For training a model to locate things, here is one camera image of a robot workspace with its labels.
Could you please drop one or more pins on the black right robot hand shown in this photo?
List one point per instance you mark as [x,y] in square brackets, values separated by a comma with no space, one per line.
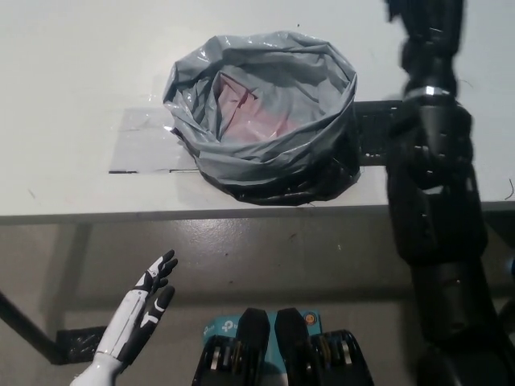
[432,52]

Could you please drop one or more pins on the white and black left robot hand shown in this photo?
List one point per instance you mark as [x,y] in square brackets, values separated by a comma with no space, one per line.
[128,321]

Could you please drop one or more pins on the grey plastic bag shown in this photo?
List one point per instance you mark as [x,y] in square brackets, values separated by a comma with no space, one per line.
[277,161]

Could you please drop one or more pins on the black floor tape patch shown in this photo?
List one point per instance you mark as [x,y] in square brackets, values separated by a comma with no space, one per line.
[76,346]

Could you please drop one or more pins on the black table leg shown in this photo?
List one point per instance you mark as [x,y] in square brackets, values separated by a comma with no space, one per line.
[509,307]
[24,321]

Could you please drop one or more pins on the black and teal robot torso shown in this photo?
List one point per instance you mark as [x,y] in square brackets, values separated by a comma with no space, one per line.
[253,342]

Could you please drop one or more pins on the clear plastic tape sheet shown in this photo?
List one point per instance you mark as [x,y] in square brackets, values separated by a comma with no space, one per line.
[141,140]

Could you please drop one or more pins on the pink paper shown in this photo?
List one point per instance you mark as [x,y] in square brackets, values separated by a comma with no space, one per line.
[247,116]

